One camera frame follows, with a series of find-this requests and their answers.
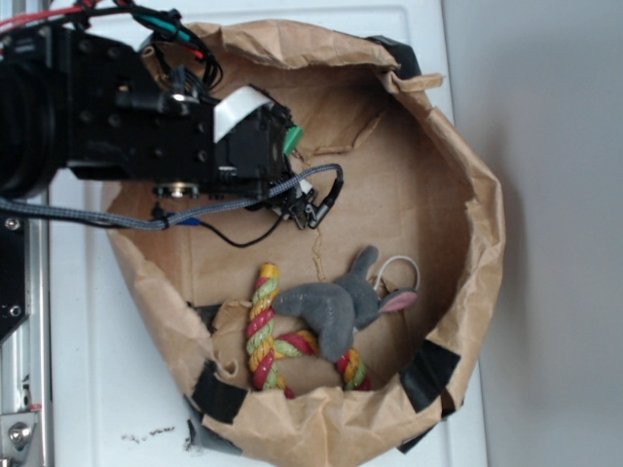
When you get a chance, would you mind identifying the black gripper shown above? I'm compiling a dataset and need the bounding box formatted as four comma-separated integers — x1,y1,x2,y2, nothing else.
211,86,318,229

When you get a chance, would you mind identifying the green rectangular block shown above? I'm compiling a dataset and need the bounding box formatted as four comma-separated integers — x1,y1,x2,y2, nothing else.
283,126,304,157

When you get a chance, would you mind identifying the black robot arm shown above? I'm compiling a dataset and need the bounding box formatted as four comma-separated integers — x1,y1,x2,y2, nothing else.
1,25,330,231

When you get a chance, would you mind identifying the grey plush mouse toy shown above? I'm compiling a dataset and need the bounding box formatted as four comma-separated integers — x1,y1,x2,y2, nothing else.
273,245,418,363

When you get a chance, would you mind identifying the brown paper-lined bin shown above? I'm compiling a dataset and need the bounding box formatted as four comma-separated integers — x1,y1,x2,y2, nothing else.
109,19,505,466

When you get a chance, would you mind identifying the black mounting plate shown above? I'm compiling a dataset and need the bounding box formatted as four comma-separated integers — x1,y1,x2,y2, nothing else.
0,214,26,343

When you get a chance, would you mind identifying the white tray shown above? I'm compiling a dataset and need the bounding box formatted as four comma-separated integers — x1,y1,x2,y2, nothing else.
42,0,490,467

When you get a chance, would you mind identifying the white ribbon cable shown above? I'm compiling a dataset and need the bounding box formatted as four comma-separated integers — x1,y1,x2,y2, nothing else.
212,87,273,145

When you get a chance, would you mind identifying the red and black wire bundle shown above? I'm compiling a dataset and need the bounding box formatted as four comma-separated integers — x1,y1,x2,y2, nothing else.
0,0,225,91

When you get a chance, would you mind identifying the red yellow green rope toy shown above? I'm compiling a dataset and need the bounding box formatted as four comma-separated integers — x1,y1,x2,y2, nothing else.
244,263,373,401

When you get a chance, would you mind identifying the grey braided cable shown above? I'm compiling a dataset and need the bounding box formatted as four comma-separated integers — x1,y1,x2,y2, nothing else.
0,162,346,232

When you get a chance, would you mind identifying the aluminium frame rail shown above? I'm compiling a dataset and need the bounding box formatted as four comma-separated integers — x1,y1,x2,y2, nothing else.
1,213,55,466

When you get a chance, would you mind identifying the silver corner bracket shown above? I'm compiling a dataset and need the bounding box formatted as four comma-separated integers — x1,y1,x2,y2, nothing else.
1,412,44,466

